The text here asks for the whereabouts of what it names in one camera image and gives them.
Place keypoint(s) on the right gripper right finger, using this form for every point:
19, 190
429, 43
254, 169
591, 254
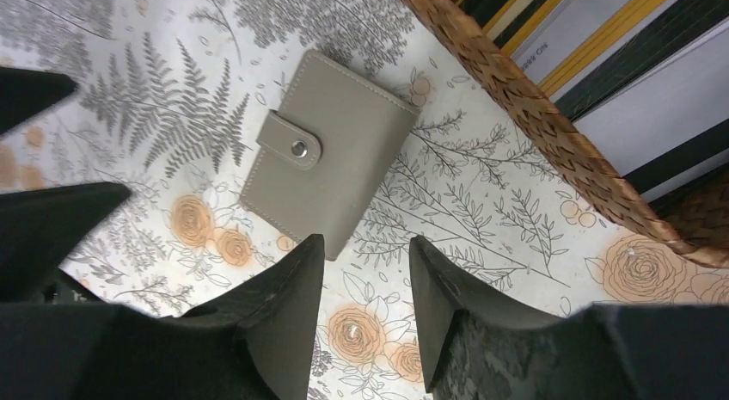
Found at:
475, 341

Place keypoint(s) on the brown wicker divided basket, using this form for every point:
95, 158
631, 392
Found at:
697, 230

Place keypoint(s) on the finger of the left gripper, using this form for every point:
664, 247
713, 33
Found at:
39, 228
26, 93

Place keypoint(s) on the grey leather card holder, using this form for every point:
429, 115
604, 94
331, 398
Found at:
324, 152

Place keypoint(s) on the floral patterned table mat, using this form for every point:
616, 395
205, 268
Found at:
172, 97

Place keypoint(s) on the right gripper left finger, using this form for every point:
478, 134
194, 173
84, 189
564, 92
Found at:
272, 320

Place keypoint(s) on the cards stack in basket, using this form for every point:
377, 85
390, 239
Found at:
646, 81

